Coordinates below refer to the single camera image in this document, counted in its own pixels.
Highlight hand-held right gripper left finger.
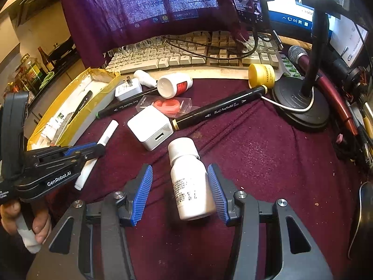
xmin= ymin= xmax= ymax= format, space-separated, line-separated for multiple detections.
xmin=26 ymin=164 xmax=153 ymax=280

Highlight clear package red item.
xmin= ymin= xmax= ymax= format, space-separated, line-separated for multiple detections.
xmin=136 ymin=97 xmax=193 ymax=118

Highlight computer monitor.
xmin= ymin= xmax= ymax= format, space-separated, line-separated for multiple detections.
xmin=259 ymin=0 xmax=370 ymax=69

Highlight black wok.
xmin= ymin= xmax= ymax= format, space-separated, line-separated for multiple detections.
xmin=47 ymin=36 xmax=76 ymax=61

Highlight beige computer keyboard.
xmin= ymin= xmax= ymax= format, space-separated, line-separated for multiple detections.
xmin=105 ymin=31 xmax=282 ymax=75

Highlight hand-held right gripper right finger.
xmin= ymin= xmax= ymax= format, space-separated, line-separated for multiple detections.
xmin=207 ymin=163 xmax=334 ymax=280

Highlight plain black pen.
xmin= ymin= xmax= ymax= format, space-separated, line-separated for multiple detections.
xmin=71 ymin=90 xmax=94 ymax=118

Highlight maroon tablecloth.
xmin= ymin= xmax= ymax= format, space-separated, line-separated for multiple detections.
xmin=44 ymin=77 xmax=373 ymax=280

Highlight dark sauce bottle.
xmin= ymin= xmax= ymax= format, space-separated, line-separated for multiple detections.
xmin=37 ymin=47 xmax=56 ymax=73

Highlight black marker yellow band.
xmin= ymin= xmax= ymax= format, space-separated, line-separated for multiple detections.
xmin=171 ymin=84 xmax=269 ymax=132

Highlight white bottle red lined label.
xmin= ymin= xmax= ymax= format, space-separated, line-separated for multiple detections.
xmin=41 ymin=121 xmax=59 ymax=148

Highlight cluster of pens and tools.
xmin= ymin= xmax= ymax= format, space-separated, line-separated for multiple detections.
xmin=335 ymin=66 xmax=373 ymax=170

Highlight person's left hand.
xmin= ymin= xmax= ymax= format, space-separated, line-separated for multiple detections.
xmin=0 ymin=202 xmax=52 ymax=244

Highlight yellow round jar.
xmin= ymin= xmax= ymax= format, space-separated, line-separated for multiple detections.
xmin=248 ymin=63 xmax=277 ymax=89

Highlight green pill blister pack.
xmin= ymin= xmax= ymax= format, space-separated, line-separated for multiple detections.
xmin=280 ymin=53 xmax=306 ymax=79

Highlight beige kitchen base cabinet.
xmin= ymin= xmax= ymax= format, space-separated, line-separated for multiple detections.
xmin=25 ymin=54 xmax=88 ymax=136

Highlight black microphone desk stand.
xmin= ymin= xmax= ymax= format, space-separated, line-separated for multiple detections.
xmin=272 ymin=0 xmax=343 ymax=131

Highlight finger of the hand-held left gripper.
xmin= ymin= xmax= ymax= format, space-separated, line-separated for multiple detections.
xmin=65 ymin=141 xmax=99 ymax=157
xmin=72 ymin=144 xmax=106 ymax=164

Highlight black braided cable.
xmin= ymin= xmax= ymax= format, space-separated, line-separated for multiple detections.
xmin=162 ymin=32 xmax=260 ymax=61

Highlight maroon handheld microphone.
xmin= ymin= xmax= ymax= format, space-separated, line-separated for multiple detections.
xmin=287 ymin=45 xmax=359 ymax=137

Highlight purple fringed cloth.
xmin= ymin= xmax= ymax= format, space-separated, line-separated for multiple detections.
xmin=57 ymin=0 xmax=251 ymax=69

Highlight white cable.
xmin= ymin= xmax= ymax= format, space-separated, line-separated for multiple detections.
xmin=262 ymin=87 xmax=316 ymax=114

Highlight green kitchen cloth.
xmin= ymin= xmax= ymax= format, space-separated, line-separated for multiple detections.
xmin=39 ymin=71 xmax=56 ymax=90

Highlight white cube charger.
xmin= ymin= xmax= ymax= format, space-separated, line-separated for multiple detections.
xmin=127 ymin=105 xmax=173 ymax=152

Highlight white plug adapter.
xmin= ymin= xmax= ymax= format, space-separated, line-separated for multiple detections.
xmin=114 ymin=77 xmax=143 ymax=102

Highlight black marker green tip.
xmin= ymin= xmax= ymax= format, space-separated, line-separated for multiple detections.
xmin=97 ymin=87 xmax=159 ymax=120

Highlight small white dropper bottle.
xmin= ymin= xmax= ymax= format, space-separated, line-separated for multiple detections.
xmin=133 ymin=69 xmax=158 ymax=88

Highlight white bottle solid red label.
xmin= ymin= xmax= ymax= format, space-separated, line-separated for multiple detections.
xmin=157 ymin=73 xmax=193 ymax=100

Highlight cluster of condiment jars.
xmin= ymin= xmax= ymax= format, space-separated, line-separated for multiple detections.
xmin=10 ymin=53 xmax=47 ymax=94

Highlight black computer mouse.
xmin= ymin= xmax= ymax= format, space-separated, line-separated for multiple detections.
xmin=348 ymin=181 xmax=373 ymax=261

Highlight smartphone with lit screen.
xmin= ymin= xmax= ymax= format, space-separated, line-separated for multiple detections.
xmin=224 ymin=0 xmax=272 ymax=26

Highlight white bottle black text label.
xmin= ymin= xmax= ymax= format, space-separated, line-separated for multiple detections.
xmin=168 ymin=137 xmax=217 ymax=221

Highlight black range hood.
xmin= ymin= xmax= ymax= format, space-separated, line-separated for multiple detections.
xmin=16 ymin=0 xmax=63 ymax=25

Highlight yellow taped foam tray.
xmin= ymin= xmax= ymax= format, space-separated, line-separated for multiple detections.
xmin=27 ymin=67 xmax=122 ymax=151

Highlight white tube pen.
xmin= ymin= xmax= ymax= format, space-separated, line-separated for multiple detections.
xmin=74 ymin=119 xmax=120 ymax=191

